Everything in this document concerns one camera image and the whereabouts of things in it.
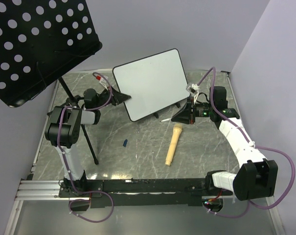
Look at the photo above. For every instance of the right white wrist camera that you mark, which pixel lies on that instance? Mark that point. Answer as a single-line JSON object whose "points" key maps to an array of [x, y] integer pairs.
{"points": [[194, 90]]}

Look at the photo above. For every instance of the aluminium rail frame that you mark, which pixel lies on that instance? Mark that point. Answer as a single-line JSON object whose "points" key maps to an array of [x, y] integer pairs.
{"points": [[30, 190]]}

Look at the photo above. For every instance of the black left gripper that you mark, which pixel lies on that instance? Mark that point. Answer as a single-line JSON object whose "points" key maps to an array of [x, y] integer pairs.
{"points": [[118, 97]]}

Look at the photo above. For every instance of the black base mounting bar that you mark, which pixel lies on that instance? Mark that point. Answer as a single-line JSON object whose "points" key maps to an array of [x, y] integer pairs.
{"points": [[141, 192]]}

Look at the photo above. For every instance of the blue marker cap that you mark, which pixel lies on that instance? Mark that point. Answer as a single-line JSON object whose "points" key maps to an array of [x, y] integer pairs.
{"points": [[125, 143]]}

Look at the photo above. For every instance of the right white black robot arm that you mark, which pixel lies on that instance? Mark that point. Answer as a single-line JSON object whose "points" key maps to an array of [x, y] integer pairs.
{"points": [[257, 176]]}

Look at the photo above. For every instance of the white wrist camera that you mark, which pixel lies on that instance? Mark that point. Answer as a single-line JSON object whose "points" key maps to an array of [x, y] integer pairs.
{"points": [[194, 90], [102, 80]]}

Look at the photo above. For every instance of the white whiteboard black frame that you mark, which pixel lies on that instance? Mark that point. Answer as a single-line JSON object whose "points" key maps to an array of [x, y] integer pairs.
{"points": [[154, 83]]}

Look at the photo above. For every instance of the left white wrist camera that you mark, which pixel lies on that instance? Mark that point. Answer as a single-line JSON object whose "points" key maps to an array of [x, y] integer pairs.
{"points": [[102, 80]]}

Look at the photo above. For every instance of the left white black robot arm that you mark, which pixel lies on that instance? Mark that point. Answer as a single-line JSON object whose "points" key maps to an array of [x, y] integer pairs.
{"points": [[63, 130]]}

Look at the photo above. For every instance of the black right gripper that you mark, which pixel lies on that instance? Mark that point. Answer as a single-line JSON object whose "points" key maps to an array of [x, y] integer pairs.
{"points": [[185, 115]]}

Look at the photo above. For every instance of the black perforated music stand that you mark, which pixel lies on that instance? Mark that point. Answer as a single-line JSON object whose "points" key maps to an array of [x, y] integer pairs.
{"points": [[40, 41]]}

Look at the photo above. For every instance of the beige toy microphone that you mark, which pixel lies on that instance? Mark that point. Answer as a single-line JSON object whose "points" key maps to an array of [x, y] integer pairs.
{"points": [[172, 147]]}

